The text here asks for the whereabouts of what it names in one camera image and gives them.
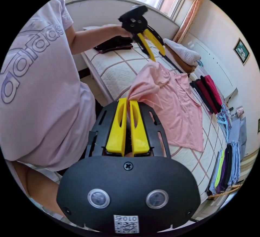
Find light pink short sleeve shirt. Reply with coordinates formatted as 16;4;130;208
126;61;205;153

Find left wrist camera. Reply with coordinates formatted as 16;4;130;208
130;5;148;16

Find person's body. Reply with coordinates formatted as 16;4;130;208
0;0;97;218

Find white and brown pile of clothes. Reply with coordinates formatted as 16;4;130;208
163;38;202;74

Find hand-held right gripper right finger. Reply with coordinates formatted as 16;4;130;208
129;99;151;158

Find red and black pile of clothes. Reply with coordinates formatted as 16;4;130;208
190;75;223;115

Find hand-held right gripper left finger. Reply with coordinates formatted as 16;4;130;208
105;98;128;158

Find bed with checked white quilt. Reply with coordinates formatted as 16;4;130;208
81;24;244;202

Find dark pile of clothes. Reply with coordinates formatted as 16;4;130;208
93;36;134;54

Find bunch of clothes hangers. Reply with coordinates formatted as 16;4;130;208
216;102;232;139

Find colourful pile of clothes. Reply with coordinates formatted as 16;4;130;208
206;141;241;197

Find framed flower picture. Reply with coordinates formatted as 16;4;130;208
233;37;251;66

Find person's left forearm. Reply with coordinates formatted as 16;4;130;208
71;25;117;55

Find white cupboard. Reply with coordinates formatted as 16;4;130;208
181;31;238;99

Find pale orange curtain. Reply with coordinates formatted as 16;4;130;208
173;0;204;43

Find person's left hand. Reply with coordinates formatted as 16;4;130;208
113;24;135;39

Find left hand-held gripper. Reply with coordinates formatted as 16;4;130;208
118;13;166;62

